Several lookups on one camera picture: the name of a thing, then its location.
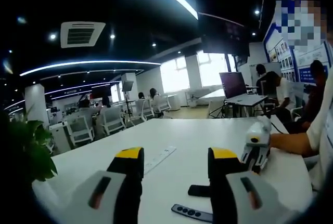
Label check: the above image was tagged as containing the white table socket strip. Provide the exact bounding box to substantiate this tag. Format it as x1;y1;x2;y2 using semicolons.
144;146;177;175

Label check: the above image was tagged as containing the white side desk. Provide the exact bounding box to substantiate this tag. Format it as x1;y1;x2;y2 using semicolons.
223;95;268;118

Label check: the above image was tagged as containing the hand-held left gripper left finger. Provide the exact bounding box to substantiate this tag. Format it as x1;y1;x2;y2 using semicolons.
61;146;145;224

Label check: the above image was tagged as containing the group of white office chairs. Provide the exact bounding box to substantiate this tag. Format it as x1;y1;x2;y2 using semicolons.
50;96;180;152

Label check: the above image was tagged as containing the white table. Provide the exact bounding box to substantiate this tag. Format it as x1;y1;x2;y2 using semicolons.
32;116;314;224

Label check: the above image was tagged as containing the green potted plant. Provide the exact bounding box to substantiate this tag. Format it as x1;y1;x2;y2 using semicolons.
0;104;58;188

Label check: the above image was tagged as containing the thin curved ceiling light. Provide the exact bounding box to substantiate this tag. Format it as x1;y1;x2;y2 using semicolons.
19;60;162;77

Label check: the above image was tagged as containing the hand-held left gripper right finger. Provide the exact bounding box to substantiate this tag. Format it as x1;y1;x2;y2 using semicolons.
207;147;308;224

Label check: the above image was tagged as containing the wall poster board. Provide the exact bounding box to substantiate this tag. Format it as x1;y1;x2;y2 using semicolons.
262;23;333;82

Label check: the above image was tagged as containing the black remote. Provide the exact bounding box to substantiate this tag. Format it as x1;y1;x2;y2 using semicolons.
187;184;211;197

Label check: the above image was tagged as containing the white pillar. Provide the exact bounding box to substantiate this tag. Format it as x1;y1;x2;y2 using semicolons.
24;83;50;128

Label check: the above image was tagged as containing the dark hanging display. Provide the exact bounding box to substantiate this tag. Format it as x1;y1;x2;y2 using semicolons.
199;12;250;57

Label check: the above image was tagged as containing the purple screen monitor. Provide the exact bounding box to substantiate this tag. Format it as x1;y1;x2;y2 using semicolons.
219;72;248;100

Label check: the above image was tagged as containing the ceiling air conditioner vent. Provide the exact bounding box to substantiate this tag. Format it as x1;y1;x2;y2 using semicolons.
60;21;107;49

